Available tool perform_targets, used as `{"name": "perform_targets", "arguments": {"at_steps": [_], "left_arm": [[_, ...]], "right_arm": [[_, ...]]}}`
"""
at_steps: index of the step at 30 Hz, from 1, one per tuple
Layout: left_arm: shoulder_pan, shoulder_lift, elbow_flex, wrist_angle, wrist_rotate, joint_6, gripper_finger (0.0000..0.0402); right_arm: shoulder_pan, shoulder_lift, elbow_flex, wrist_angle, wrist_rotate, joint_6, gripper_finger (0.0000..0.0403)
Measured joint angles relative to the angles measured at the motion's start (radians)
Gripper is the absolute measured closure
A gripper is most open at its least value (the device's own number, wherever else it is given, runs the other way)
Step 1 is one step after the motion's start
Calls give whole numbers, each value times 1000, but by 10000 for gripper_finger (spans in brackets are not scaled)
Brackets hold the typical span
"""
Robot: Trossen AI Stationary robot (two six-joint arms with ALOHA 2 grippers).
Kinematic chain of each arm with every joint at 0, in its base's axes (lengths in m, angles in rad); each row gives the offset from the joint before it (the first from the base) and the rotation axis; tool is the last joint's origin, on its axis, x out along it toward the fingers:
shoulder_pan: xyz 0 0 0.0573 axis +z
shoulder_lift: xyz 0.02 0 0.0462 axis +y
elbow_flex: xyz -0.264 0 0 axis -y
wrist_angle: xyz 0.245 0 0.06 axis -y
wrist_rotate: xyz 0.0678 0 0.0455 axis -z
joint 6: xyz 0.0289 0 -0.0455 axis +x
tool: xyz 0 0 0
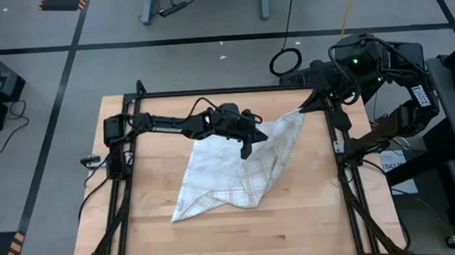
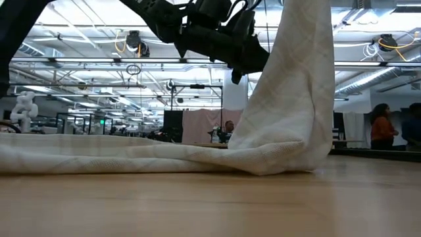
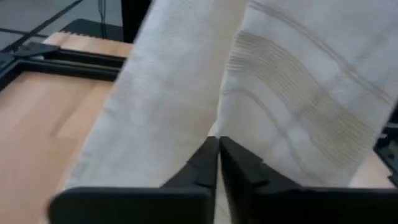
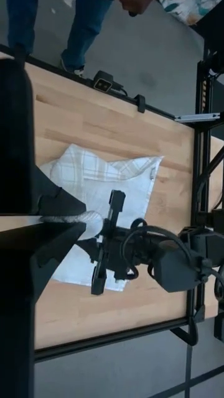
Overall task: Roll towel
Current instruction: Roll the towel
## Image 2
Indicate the narrow black partition panel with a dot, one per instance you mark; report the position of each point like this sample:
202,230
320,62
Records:
338,121

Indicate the pink curtain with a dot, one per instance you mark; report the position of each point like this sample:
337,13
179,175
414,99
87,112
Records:
197,123

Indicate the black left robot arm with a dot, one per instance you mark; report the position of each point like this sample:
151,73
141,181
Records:
13,39

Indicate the long ceiling light bar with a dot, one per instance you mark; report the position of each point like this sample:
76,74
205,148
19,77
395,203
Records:
148,60

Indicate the white curtain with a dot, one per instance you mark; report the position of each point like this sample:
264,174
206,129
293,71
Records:
354,128

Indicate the white square column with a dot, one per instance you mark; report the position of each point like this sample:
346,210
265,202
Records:
235,95

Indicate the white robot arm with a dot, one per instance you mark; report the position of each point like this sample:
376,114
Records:
24,108

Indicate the person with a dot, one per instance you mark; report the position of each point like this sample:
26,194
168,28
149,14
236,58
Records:
229,126
412,128
381,130

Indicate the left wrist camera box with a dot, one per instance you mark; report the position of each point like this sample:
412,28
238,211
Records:
213,10

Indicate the black camera stand frame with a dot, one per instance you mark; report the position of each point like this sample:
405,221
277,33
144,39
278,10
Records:
197,86

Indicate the white plaid towel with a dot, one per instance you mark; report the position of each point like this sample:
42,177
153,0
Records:
289,115

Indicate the black framed glass enclosure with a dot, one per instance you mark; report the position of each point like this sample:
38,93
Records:
75,123

